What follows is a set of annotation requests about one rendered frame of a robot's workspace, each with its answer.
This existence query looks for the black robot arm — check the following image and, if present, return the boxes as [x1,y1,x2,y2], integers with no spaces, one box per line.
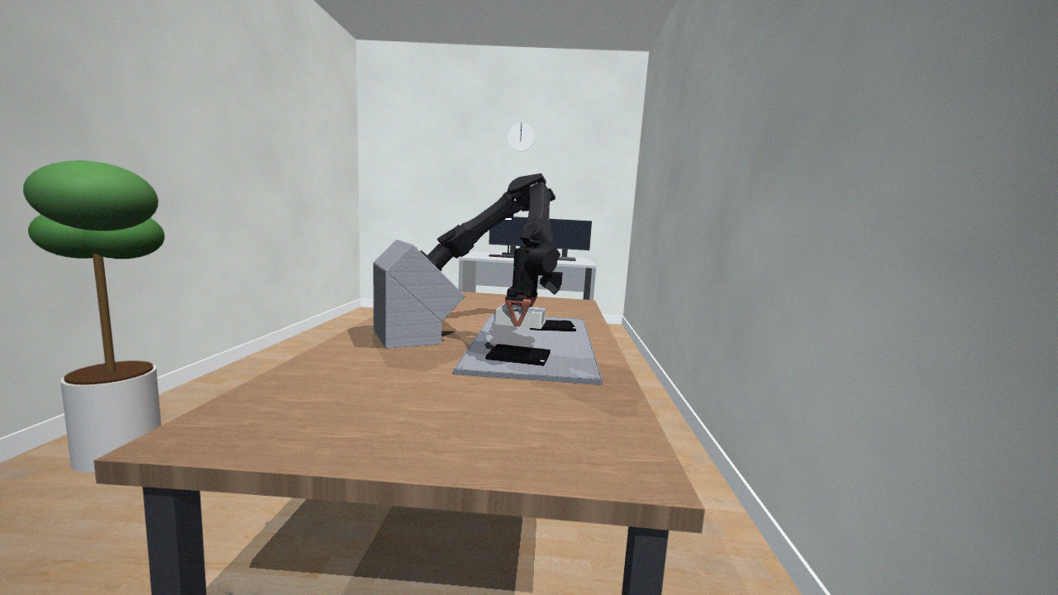
[420,174,563,295]

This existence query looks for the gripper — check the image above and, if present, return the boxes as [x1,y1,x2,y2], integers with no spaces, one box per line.
[505,268,539,326]

